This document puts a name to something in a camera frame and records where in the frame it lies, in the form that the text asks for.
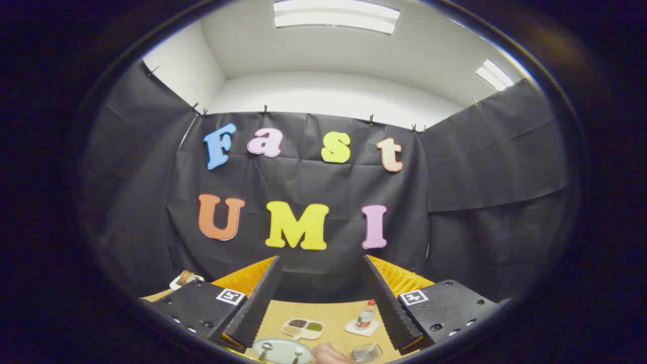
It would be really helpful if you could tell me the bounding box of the small ceiling light panel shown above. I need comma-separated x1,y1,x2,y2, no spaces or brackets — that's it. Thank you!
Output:
475,59,515,92

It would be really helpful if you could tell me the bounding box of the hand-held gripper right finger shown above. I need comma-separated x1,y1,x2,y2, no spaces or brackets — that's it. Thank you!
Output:
361,254,511,355

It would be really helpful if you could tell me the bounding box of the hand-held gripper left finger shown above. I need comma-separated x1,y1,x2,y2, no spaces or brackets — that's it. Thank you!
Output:
143,255,283,354

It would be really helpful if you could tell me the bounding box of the clear bottle with red cap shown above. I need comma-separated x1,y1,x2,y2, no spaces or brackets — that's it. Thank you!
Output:
355,299,377,330

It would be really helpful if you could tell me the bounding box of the metal wire cutlery basket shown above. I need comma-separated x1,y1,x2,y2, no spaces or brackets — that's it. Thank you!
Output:
351,343,384,363

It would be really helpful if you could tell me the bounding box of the white toaster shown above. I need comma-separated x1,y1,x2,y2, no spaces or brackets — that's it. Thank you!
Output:
169,273,205,291

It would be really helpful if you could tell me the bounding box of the white divided dish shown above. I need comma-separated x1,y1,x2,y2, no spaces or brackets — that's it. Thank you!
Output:
281,317,326,341

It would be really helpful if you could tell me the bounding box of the light green round plate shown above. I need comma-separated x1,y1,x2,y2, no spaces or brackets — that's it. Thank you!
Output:
251,337,315,364

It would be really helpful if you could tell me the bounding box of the large ceiling light panel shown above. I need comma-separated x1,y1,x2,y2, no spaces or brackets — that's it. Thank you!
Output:
273,0,400,35

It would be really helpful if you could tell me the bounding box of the white square coaster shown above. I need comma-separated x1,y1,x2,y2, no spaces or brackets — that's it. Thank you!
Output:
344,318,381,337

